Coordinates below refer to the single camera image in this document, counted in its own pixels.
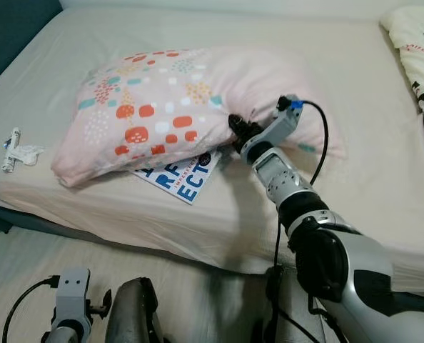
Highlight dark grey left robot leg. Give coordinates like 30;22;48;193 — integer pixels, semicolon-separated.
105;277;163;343

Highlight crumpled white tissue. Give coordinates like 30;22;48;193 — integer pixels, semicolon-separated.
5;143;45;166

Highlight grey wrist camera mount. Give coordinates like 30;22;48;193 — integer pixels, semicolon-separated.
53;268;93;326
268;95;304;147

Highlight cream cartoon print blanket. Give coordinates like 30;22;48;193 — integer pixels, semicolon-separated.
380;6;424;136

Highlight blue and white booklet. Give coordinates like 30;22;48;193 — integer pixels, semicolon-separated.
130;149;221;206

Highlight pink dotted pillow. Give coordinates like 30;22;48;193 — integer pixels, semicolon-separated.
51;47;348;189

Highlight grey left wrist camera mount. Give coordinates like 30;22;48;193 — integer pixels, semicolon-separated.
53;268;93;326

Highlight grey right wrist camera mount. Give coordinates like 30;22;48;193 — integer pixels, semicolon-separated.
268;95;304;147

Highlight mattress with cream sheet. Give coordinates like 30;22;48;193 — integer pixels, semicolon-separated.
0;0;424;294

